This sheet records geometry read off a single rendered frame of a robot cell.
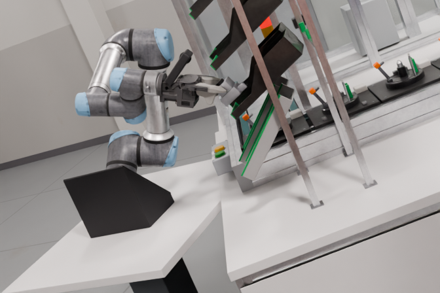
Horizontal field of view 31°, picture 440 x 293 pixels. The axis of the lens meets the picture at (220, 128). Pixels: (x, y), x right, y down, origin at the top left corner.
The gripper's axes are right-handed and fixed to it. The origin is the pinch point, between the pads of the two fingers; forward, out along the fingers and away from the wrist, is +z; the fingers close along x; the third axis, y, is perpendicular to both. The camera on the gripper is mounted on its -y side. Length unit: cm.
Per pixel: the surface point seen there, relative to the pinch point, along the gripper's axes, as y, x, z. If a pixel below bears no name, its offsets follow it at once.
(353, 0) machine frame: 7, -134, 28
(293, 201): 36.9, -1.6, 22.8
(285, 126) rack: 8.4, 5.7, 19.8
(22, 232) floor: 269, -294, -229
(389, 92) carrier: 16, -50, 48
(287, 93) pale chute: 4.2, -9.9, 17.7
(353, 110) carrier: 20, -41, 37
